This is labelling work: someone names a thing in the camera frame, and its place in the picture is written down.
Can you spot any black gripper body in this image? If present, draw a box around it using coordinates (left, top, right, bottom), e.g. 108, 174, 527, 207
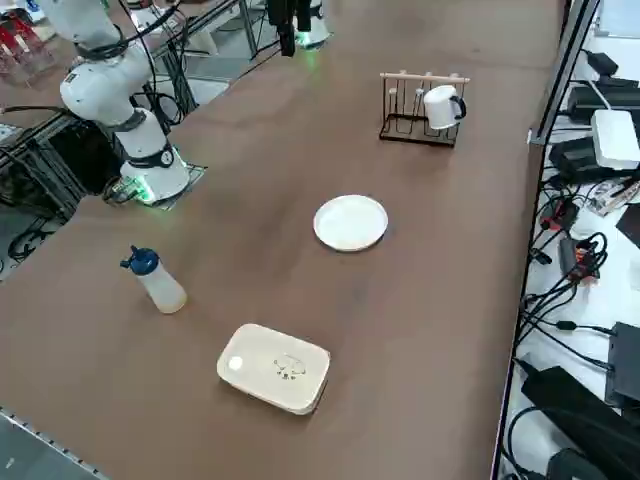
267, 0, 324, 24

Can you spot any transparent sauce bottle blue cap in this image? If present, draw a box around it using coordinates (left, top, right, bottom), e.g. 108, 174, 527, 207
119, 244, 189, 315

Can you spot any white round plate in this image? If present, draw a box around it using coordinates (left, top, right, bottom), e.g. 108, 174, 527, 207
313, 194, 390, 253

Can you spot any red acrylic display stand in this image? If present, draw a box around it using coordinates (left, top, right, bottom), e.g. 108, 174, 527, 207
0, 9, 62, 89

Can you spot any small black power adapter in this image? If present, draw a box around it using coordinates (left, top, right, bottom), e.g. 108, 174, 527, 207
584, 49, 622, 79

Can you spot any white panel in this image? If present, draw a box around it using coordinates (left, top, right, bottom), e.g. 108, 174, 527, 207
597, 0, 640, 39

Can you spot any red black usb hub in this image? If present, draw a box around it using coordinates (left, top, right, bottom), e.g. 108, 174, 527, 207
541, 198, 581, 232

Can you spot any beige lunch box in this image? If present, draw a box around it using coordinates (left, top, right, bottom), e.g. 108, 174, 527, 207
216, 323, 332, 417

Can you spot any white box device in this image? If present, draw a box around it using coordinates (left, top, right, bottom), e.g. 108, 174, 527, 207
591, 108, 640, 171

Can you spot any printed card packet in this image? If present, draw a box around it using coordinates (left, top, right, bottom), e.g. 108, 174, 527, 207
589, 178, 640, 217

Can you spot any orange black adapter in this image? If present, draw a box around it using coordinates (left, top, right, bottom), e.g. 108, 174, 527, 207
558, 233, 610, 287

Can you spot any black box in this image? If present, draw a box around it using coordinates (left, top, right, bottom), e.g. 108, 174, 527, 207
603, 321, 640, 407

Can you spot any black wire cup rack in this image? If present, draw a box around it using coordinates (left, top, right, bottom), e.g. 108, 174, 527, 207
378, 71, 472, 149

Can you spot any white mug black handle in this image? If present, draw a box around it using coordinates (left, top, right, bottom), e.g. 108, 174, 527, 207
422, 84, 468, 131

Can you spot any black metal frame rack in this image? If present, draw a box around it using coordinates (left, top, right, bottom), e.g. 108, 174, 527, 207
0, 107, 126, 221

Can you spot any aluminium frame post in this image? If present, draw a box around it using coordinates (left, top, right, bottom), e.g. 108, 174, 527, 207
528, 0, 601, 147

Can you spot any black desk cable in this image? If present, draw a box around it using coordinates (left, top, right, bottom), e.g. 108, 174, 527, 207
519, 318, 619, 337

